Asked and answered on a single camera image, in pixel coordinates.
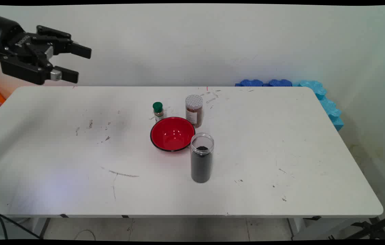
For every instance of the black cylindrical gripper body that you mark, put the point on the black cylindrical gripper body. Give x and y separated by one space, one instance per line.
5 37

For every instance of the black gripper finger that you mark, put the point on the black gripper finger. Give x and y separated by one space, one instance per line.
76 51
25 69

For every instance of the clear jar with black seeds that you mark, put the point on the clear jar with black seeds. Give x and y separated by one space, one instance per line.
202 163

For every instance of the small green-capped spice bottle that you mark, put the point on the small green-capped spice bottle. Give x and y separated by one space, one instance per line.
158 110

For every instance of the red bowl with black rim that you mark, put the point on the red bowl with black rim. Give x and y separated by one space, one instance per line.
172 134

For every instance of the spice jar with perforated lid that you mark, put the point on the spice jar with perforated lid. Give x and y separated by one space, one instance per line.
194 112

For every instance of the dark blue foam tile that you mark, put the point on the dark blue foam tile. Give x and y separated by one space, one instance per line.
280 82
251 83

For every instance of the light blue foam tile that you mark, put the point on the light blue foam tile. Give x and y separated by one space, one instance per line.
328 105

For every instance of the black tripod leg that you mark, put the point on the black tripod leg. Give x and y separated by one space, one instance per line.
379 221

